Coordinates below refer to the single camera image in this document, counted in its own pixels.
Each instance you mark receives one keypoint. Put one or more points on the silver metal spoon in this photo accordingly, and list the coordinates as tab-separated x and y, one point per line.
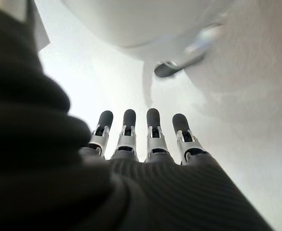
193	55

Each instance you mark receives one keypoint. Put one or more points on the white round bowl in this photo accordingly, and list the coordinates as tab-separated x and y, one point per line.
136	21

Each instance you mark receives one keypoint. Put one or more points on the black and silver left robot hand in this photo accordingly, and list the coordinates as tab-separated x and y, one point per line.
140	192

